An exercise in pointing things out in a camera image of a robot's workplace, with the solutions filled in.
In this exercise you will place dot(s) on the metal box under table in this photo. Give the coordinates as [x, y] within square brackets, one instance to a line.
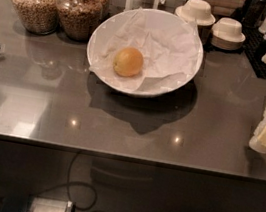
[50, 205]

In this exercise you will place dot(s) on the middle glass cereal jar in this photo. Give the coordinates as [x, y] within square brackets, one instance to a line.
[79, 18]

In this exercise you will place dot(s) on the wooden box at back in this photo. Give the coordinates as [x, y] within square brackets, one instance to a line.
[225, 7]

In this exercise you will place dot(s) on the black rubber mat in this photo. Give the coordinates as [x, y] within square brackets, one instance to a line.
[253, 40]

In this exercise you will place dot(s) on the large white bowl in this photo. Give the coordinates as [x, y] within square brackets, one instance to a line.
[99, 43]

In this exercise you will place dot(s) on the white crumpled paper liner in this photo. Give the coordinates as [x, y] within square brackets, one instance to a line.
[163, 48]

